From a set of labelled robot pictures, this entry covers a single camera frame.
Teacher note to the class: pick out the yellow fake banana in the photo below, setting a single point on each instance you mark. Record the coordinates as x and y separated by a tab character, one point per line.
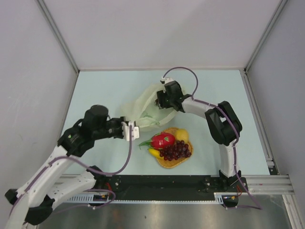
155	153

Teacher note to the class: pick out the woven bamboo tray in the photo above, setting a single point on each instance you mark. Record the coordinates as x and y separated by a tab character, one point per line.
173	163

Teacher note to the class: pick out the yellow fake pear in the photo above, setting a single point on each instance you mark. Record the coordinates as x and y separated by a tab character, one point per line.
182	135

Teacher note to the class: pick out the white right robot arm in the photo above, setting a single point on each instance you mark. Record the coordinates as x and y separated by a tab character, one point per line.
223	123

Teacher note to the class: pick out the white slotted cable duct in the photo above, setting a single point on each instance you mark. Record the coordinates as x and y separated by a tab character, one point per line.
103	198

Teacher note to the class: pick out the red fake dragon fruit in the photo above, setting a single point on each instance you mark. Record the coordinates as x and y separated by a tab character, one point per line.
159	141

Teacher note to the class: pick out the dark red fake fruit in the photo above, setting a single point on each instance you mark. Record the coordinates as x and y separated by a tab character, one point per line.
179	150

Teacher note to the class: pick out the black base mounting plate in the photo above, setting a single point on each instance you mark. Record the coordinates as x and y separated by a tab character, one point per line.
170	187

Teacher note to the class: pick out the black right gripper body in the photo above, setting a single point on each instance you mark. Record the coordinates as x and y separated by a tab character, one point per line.
167	100

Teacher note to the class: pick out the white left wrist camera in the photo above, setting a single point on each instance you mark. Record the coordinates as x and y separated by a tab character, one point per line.
130	130

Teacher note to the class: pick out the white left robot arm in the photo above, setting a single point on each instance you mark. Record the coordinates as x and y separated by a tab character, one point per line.
35	201

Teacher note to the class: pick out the translucent pale green plastic bag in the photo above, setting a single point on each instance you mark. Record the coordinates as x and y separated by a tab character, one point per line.
144	111

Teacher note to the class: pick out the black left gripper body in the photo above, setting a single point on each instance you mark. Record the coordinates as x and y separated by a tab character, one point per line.
114	128

